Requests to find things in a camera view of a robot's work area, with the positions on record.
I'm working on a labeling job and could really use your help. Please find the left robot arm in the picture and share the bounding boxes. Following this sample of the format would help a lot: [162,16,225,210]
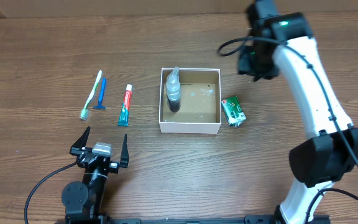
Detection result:
[62,128,129,223]

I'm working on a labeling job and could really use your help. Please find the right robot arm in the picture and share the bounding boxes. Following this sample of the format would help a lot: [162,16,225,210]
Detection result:
[238,0,358,223]

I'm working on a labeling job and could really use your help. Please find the green soap bar packet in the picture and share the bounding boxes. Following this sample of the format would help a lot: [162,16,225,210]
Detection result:
[221,96,246,127]

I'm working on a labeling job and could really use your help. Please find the clear bottle dark liquid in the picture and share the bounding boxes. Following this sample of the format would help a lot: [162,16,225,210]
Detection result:
[165,67,181,113]

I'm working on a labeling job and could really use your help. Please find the red green toothpaste tube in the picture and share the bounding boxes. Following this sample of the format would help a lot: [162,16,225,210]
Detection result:
[118,84,132,126]

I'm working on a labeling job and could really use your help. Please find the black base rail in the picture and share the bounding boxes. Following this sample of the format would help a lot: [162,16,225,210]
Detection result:
[54,214,332,224]

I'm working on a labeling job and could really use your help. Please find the blue razor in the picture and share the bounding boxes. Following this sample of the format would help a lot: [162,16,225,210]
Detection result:
[93,78,107,110]

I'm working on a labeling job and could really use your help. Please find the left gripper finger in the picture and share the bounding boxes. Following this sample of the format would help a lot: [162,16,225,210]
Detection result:
[120,134,129,164]
[71,126,91,149]

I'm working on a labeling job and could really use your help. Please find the white cardboard box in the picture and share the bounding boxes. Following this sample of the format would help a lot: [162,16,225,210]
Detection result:
[158,67,222,134]

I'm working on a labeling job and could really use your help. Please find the white green toothbrush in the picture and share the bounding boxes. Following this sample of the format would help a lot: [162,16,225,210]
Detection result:
[80,70,103,121]

